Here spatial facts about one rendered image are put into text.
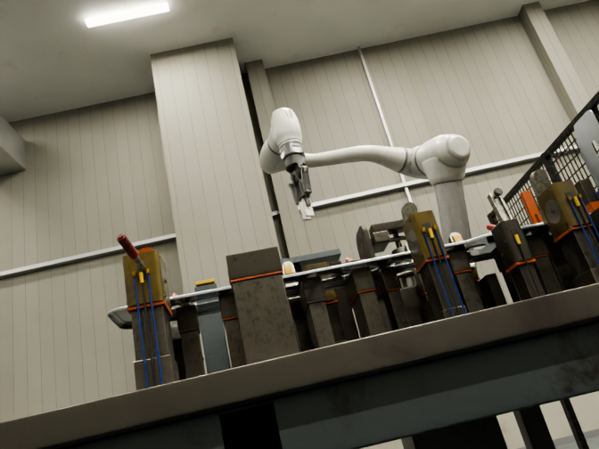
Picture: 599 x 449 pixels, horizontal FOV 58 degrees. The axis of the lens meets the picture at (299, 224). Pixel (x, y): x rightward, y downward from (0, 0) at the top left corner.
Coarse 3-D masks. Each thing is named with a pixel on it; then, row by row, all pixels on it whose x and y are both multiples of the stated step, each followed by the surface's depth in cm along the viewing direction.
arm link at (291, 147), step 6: (282, 144) 193; (288, 144) 192; (294, 144) 192; (300, 144) 193; (282, 150) 193; (288, 150) 191; (294, 150) 191; (300, 150) 192; (282, 156) 193; (288, 156) 192
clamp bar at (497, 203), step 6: (498, 192) 171; (492, 198) 173; (498, 198) 174; (492, 204) 173; (498, 204) 173; (504, 204) 171; (498, 210) 170; (504, 210) 171; (498, 216) 170; (504, 216) 170; (510, 216) 169
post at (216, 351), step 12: (204, 288) 171; (216, 288) 171; (204, 300) 169; (204, 324) 166; (216, 324) 166; (204, 336) 164; (216, 336) 165; (204, 348) 163; (216, 348) 163; (216, 360) 162; (228, 360) 162
